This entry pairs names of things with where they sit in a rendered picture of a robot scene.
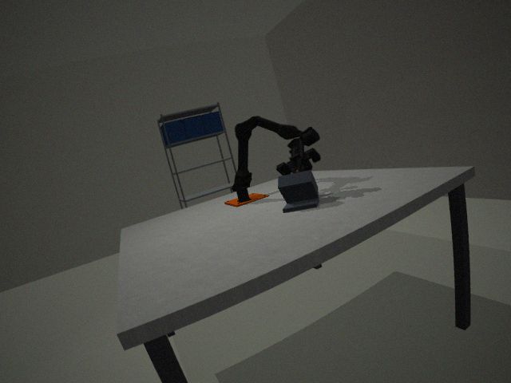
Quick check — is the grey sloped panel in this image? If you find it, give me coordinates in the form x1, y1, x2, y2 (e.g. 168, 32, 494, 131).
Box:
278, 170, 319, 213

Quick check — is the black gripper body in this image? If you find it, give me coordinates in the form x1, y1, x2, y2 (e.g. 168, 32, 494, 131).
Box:
276, 146, 321, 176

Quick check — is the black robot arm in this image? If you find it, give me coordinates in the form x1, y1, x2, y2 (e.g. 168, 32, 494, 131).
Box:
232, 116, 319, 203

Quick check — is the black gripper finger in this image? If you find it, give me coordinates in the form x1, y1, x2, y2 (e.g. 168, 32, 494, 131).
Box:
286, 163, 298, 173
297, 157, 310, 172

